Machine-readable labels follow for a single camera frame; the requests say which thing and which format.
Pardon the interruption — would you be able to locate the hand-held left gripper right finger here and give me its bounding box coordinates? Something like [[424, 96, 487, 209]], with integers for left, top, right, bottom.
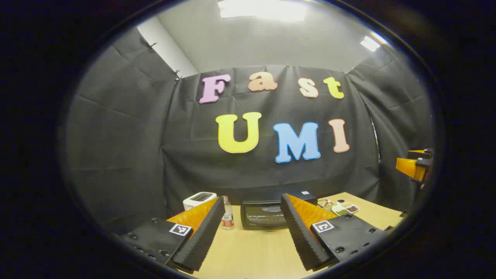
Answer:
[[280, 193, 388, 272]]

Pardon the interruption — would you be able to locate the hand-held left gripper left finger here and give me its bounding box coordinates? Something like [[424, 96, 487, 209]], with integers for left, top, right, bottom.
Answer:
[[120, 196, 226, 272]]

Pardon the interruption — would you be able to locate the black electric oven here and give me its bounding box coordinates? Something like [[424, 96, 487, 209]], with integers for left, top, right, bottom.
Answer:
[[240, 189, 318, 230]]

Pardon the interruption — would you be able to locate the clear bottle with red label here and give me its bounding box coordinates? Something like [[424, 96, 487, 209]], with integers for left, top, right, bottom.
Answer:
[[221, 196, 235, 231]]

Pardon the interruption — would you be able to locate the white toaster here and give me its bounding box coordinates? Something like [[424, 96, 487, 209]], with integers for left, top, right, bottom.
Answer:
[[183, 192, 217, 211]]

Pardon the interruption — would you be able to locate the white divided plate of beans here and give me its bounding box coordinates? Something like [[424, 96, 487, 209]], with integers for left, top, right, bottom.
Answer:
[[331, 201, 360, 216]]

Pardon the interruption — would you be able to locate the black backdrop cloth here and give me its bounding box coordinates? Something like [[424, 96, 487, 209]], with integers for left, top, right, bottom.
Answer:
[[64, 25, 434, 233]]

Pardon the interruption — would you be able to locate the ceiling light panel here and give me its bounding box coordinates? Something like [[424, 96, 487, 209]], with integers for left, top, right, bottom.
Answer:
[[217, 0, 308, 22], [360, 33, 388, 53]]

